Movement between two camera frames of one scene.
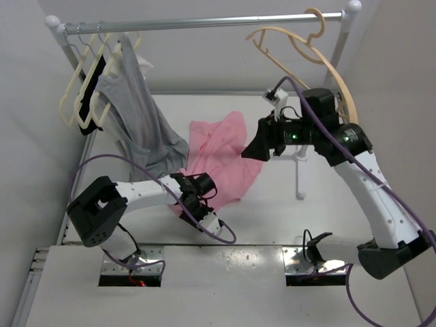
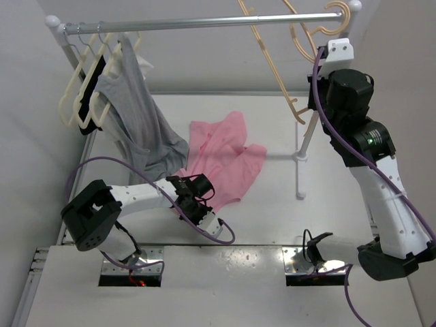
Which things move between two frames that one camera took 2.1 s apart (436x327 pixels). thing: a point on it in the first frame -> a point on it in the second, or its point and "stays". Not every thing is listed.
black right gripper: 267,137 -> 310,101
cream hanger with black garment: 97,54 stays
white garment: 143,65 stays
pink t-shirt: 216,147 stays
